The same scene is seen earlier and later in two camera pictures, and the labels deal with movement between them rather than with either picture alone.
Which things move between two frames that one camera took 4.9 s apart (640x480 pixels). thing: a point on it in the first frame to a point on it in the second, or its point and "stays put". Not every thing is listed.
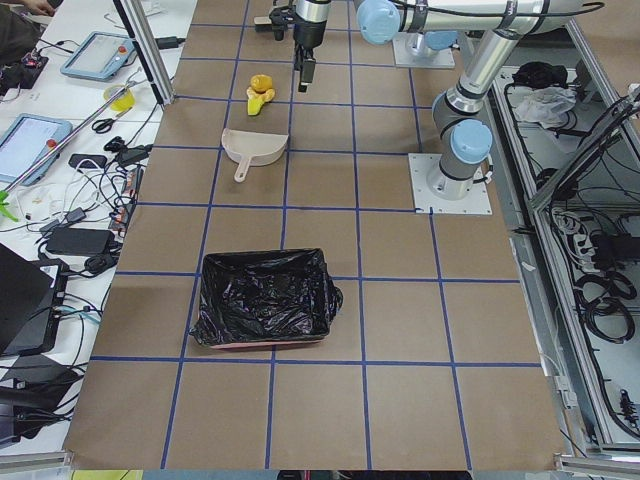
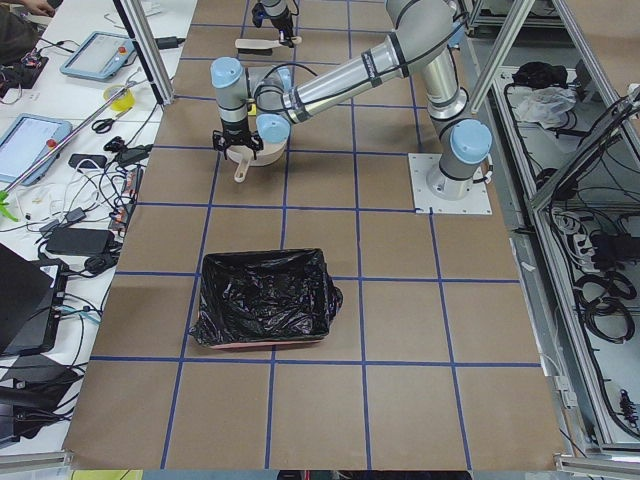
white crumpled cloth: x=544 y=106 stays put
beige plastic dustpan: x=253 y=148 stays put
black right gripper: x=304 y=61 to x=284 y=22
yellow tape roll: x=124 y=102 stays put
